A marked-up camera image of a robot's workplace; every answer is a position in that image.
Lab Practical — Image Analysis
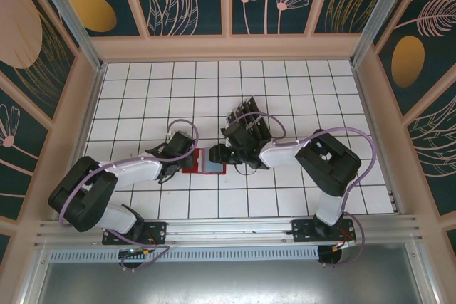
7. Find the clear acrylic card stand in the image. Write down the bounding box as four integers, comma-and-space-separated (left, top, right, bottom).
221, 95, 274, 148

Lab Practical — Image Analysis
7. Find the red leather card holder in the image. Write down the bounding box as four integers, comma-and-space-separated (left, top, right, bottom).
180, 147, 228, 176

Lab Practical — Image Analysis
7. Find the grey metal panel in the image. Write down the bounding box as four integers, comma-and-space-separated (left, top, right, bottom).
21, 260, 441, 304

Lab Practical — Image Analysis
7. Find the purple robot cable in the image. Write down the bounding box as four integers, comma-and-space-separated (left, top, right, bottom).
227, 113, 378, 270
58, 118, 200, 273

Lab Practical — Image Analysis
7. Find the aluminium mounting rail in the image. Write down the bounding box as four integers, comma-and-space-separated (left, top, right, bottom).
33, 214, 425, 248

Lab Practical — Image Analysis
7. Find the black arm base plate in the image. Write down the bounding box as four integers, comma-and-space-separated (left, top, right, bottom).
290, 219, 357, 244
102, 221, 168, 246

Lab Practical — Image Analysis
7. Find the aluminium table side rail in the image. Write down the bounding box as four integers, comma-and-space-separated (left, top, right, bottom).
53, 63, 108, 221
351, 63, 405, 214

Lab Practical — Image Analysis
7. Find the grey slotted cable duct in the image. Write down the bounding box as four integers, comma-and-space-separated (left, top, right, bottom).
49, 245, 320, 262

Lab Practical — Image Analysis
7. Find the aluminium frame post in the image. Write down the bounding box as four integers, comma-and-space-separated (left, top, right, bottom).
30, 0, 105, 70
350, 0, 410, 67

